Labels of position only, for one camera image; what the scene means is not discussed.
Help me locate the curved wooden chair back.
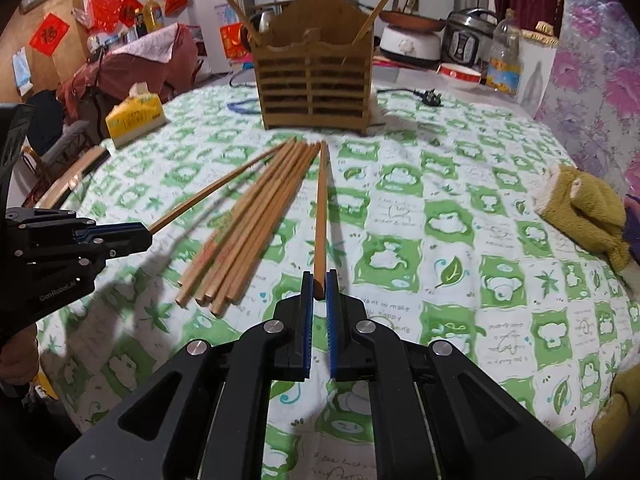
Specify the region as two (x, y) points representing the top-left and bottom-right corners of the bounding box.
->
(37, 145), (108, 211)

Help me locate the pink cloth covered furniture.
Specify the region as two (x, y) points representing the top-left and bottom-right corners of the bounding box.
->
(57, 22), (201, 111)

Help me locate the gold ornate object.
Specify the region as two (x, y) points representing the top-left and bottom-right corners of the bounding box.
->
(522, 22), (558, 47)

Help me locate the bunch of wooden chopsticks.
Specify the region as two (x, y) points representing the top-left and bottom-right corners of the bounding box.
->
(174, 137), (322, 317)

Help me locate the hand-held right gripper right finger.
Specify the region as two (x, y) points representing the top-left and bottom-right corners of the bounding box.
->
(326, 268), (587, 480)

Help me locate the olive green plush toy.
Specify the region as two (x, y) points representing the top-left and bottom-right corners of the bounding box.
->
(532, 164), (633, 273)

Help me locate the black power plug with cable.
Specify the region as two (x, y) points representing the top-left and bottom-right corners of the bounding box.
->
(376, 87), (444, 108)

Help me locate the yellow cooking oil bottle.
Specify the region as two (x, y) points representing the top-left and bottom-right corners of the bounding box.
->
(145, 0), (165, 31)

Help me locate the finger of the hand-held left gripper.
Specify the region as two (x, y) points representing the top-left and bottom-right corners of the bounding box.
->
(5, 208), (152, 243)
(15, 236), (153, 268)

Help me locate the person's left hand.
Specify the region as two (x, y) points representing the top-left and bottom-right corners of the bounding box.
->
(0, 331), (40, 387)

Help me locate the green printed tablecloth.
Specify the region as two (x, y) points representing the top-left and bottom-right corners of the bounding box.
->
(35, 67), (636, 480)

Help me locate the pale blue hanging sheet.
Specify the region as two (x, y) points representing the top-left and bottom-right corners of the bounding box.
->
(12, 49), (33, 96)

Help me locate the red and white bowl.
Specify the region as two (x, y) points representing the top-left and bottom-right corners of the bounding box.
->
(439, 62), (483, 92)

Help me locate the white electric cooker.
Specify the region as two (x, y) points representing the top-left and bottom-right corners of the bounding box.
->
(378, 22), (446, 68)

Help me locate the silver black pressure cooker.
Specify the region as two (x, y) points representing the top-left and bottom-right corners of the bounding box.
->
(442, 8), (498, 68)

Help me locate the yellow tissue pack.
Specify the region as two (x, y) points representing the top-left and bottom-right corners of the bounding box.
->
(104, 82), (167, 148)

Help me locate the red plastic bag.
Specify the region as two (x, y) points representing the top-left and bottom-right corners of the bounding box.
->
(87, 0), (123, 31)

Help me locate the pink floral blanket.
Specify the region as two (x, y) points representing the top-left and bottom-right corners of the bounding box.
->
(515, 0), (640, 201)

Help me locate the red diamond paper decoration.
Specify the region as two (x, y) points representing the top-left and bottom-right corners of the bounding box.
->
(119, 0), (146, 28)
(28, 14), (71, 56)

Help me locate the long wooden chopstick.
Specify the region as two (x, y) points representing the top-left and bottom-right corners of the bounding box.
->
(312, 140), (331, 302)
(223, 0), (263, 43)
(351, 0), (404, 46)
(148, 142), (288, 236)

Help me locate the slatted wooden chopstick holder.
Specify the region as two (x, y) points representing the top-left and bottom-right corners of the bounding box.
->
(249, 0), (377, 137)

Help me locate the clear plastic bottle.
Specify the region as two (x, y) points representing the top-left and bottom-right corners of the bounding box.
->
(486, 9), (523, 96)

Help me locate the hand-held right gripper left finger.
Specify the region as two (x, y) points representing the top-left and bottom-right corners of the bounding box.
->
(54, 270), (316, 480)

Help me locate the brown frying pan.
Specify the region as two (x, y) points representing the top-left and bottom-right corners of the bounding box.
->
(377, 10), (447, 33)

